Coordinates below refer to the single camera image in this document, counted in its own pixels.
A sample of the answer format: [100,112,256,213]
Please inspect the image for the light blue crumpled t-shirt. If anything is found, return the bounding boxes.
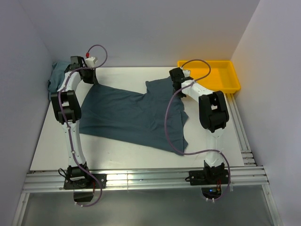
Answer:
[48,61,70,101]

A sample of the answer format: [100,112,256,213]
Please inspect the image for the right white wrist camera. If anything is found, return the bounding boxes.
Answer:
[182,69,190,77]

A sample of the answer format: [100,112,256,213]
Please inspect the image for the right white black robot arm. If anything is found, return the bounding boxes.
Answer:
[164,67,229,184]

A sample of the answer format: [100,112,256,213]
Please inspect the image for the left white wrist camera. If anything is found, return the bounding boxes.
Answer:
[85,53,98,68]

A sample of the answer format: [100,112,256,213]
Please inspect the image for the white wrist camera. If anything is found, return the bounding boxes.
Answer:
[85,53,98,68]
[182,69,190,77]

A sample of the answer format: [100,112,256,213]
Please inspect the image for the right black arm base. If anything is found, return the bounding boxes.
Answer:
[184,167,230,201]

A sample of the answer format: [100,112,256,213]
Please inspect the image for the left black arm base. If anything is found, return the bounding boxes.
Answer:
[63,174,107,204]

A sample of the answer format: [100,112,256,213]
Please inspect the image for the dark teal t-shirt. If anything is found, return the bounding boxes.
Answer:
[79,77,188,152]

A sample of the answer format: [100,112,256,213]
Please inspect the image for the yellow plastic tray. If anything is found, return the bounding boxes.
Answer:
[177,60,241,94]

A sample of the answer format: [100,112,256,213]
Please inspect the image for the aluminium front rail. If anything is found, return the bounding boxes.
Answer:
[22,166,269,193]

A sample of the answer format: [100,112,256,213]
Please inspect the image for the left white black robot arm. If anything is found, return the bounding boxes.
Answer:
[51,56,95,188]

